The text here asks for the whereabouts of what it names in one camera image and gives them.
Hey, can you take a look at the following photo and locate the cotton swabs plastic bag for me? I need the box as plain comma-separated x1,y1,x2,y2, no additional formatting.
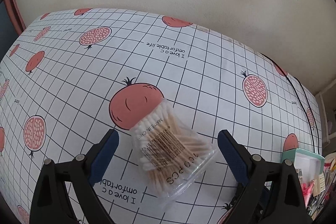
130,99,218,207

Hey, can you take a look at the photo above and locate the cream plastic hair claw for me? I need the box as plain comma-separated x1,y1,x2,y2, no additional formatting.
313,173,325,197

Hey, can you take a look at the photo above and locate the pink curtain edge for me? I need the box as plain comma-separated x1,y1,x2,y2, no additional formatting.
4,0,26,35

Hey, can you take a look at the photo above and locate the black cable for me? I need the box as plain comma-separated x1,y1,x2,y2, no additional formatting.
260,52,323,155

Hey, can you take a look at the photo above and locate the white grid pomegranate bedsheet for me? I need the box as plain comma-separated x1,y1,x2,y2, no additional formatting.
1,9,322,223

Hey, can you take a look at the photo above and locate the teal white storage box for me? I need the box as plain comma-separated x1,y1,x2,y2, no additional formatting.
281,148,325,184

